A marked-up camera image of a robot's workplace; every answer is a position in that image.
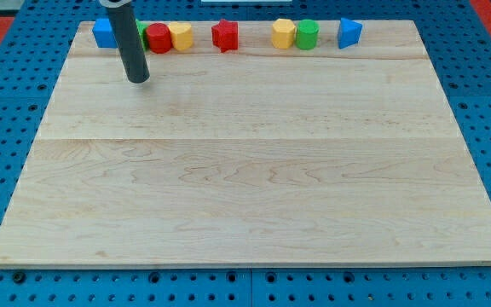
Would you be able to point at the green star block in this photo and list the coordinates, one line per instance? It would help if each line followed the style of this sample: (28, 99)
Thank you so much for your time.
(142, 27)

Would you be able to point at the light wooden board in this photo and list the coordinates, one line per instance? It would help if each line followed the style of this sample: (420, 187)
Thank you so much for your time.
(258, 158)

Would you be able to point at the yellow hexagon block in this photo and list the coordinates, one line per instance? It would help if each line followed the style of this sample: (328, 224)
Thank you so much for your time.
(283, 33)

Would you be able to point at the red star block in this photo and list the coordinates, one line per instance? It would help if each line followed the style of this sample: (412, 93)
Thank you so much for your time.
(225, 35)

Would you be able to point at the yellow heart block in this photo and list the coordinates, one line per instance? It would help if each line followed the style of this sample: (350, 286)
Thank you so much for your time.
(181, 35)

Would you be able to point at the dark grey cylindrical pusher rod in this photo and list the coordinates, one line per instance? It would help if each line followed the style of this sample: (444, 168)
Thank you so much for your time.
(130, 46)

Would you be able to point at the red cylinder block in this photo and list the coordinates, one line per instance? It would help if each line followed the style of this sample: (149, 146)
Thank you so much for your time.
(158, 38)

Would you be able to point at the blue cube block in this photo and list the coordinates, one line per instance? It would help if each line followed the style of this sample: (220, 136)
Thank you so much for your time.
(103, 34)

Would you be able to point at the blue triangle block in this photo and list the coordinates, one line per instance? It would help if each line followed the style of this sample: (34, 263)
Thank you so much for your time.
(349, 33)

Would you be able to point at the green cylinder block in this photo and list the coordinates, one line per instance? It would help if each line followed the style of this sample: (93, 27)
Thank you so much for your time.
(307, 34)

